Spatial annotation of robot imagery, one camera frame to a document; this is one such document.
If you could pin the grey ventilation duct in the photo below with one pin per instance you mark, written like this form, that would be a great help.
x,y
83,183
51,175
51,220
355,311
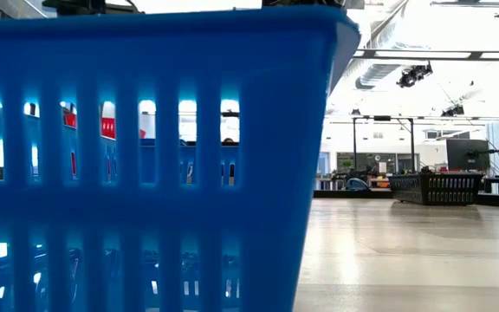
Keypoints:
x,y
377,73

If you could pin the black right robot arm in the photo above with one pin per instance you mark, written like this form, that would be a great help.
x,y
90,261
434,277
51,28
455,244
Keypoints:
x,y
301,2

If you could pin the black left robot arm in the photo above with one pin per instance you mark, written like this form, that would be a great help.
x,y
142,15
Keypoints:
x,y
76,6

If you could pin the dark ceiling beam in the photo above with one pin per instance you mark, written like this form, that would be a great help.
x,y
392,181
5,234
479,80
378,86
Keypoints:
x,y
362,53

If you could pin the black plastic slotted basket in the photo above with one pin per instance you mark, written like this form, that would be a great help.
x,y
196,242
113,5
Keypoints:
x,y
436,188

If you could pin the large black ceiling spotlight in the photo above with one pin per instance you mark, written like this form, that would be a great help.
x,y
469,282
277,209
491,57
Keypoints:
x,y
412,77

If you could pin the blue plastic slotted basket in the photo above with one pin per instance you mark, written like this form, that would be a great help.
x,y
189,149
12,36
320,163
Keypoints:
x,y
275,130

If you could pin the grey ceiling lamp bar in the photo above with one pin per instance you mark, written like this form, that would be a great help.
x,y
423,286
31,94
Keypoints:
x,y
466,3

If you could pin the black metal frame stand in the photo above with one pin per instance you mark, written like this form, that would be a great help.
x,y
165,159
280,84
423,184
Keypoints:
x,y
354,138

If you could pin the blue round chair back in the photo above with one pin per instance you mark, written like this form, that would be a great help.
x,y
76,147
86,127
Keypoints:
x,y
357,185

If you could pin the black computer monitor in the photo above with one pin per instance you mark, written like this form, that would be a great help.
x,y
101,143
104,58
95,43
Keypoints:
x,y
462,151

